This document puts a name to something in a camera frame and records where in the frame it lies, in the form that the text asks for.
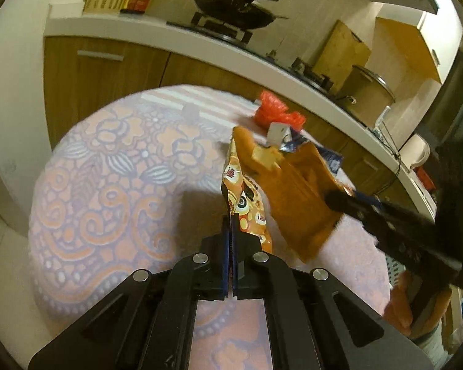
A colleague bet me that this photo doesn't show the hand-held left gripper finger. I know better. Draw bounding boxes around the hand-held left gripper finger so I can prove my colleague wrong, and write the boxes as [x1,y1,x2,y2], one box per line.
[231,213,436,370]
[28,215,231,370]

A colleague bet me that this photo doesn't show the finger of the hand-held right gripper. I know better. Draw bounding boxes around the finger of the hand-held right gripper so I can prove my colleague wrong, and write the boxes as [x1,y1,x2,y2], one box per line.
[324,188,463,278]

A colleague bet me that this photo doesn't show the light blue waste basket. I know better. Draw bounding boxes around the light blue waste basket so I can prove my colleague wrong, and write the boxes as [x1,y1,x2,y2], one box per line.
[386,256,407,282]

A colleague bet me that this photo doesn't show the printed orange snack packet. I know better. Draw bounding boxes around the printed orange snack packet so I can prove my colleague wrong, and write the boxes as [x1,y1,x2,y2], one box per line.
[221,139,274,255]

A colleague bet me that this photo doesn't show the person's right hand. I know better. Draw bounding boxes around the person's right hand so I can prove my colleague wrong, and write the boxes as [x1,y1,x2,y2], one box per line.
[385,272,453,339]

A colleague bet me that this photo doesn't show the white kettle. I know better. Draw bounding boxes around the white kettle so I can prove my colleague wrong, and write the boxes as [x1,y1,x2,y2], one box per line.
[399,134,435,172]

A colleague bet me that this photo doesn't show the blue wrapper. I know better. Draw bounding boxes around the blue wrapper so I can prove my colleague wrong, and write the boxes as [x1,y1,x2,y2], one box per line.
[280,131,342,174]

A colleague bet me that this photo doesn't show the dark tall appliance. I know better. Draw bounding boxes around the dark tall appliance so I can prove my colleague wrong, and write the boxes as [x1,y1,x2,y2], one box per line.
[417,46,463,147]

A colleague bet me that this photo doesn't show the patterned pink tablecloth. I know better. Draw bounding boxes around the patterned pink tablecloth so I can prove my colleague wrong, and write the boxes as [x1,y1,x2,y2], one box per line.
[28,84,394,370]

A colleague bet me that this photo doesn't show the small white carton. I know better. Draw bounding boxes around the small white carton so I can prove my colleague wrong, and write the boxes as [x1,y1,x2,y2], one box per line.
[266,122,294,149]

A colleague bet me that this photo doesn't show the steel cooking pot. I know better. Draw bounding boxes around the steel cooking pot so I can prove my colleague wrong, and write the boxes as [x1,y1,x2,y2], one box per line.
[334,65,395,124]

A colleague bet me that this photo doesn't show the red plastic bag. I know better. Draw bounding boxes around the red plastic bag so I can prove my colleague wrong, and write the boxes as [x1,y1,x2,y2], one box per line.
[253,90,306,129]

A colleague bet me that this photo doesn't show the wooden cutting board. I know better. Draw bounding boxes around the wooden cutting board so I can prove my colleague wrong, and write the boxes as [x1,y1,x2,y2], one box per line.
[319,19,372,89]

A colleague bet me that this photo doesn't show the wooden base cabinet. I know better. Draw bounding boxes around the wooden base cabinet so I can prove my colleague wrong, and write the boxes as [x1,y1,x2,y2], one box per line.
[43,36,417,205]

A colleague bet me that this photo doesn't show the black gas stove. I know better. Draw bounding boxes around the black gas stove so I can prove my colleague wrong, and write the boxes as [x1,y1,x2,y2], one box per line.
[166,11,332,95]

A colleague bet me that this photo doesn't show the white kitchen countertop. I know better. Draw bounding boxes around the white kitchen countertop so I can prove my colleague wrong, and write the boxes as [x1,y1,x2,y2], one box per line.
[44,4,436,216]

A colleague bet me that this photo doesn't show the black wok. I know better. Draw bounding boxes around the black wok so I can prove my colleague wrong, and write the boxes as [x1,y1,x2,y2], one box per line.
[193,0,290,31]

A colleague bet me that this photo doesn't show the black cable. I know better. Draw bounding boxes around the black cable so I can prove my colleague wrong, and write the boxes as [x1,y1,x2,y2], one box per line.
[382,123,404,193]

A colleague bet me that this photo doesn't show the white wall cabinet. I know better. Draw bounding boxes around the white wall cabinet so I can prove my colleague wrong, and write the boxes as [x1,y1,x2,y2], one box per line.
[374,2,461,83]

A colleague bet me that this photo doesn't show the metal cabinet handle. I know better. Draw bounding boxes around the metal cabinet handle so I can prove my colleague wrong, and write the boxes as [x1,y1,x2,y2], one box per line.
[76,49,125,62]

